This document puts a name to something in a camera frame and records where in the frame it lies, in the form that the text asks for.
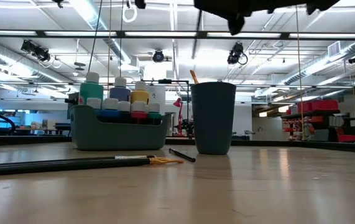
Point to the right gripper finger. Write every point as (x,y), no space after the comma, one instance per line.
(237,23)

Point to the thin black paintbrush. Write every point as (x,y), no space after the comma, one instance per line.
(197,34)

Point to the long paintbrush copper ferrule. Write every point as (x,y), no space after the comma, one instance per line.
(194,77)

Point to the dark blue plastic cup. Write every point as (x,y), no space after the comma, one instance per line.
(213,124)

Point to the small teal paint bottle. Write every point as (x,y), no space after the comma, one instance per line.
(154,107)

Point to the large yellow paint bottle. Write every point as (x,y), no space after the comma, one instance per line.
(140,96)

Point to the large periwinkle paint bottle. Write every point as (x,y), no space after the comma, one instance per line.
(119,93)

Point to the small black paint bottle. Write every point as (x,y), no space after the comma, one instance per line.
(124,105)

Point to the black paintbrush gold ferrule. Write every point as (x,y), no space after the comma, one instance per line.
(181,154)

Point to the small blue paint bottle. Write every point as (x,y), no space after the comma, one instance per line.
(111,104)
(94,102)

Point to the large turquoise paint bottle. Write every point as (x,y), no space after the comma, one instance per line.
(90,91)

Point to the teal plastic bin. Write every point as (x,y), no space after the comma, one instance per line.
(118,137)

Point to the black paintbrush silver ferrule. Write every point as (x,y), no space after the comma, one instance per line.
(130,157)

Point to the thick black paintbrush gold bristles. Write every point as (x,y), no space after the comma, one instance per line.
(71,165)

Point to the black background robot arm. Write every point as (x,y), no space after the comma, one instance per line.
(188,126)

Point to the black overhead rig bar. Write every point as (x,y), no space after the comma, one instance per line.
(164,35)

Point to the red desk lamp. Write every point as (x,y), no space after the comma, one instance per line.
(178,102)

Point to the shelf with red bins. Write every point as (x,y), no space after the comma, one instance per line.
(323,105)

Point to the black ceiling device cluster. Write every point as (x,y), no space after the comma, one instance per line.
(35,50)

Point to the blue computer monitor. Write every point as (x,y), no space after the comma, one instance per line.
(9,119)

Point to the round black overhead camera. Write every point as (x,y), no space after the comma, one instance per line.
(158,56)

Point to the black aluminium table frame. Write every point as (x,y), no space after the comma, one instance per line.
(25,140)

